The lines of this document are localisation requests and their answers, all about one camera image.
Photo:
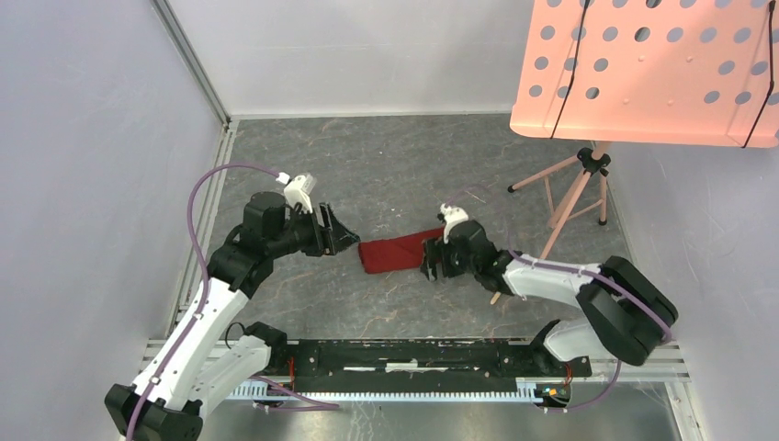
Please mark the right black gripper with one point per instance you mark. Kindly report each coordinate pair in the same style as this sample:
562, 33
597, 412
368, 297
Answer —
447, 268

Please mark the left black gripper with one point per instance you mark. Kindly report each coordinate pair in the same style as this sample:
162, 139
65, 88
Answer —
341, 238

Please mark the dark red cloth napkin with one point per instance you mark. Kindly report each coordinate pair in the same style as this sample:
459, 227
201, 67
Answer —
395, 254

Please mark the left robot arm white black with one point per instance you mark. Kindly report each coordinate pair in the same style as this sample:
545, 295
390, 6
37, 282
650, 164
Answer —
172, 396

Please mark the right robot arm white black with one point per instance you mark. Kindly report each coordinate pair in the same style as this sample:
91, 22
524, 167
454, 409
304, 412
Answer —
624, 316

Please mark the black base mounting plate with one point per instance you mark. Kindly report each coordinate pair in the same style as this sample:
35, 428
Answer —
421, 365

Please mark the pink tripod stand legs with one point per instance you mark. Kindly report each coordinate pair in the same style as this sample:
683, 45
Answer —
594, 161

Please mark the pink perforated stand tray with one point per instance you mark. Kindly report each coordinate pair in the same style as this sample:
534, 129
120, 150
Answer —
676, 72

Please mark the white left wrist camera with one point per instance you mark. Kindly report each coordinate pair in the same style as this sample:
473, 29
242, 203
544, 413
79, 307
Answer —
297, 190

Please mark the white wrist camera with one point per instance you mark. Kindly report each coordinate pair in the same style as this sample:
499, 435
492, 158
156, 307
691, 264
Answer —
451, 217
297, 190

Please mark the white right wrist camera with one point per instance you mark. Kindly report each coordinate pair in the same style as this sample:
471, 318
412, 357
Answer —
451, 217

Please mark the white slotted cable duct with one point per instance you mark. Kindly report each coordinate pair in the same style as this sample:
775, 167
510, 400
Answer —
523, 392

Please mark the aluminium frame rail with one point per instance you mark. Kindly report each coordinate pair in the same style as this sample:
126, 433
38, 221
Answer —
191, 60

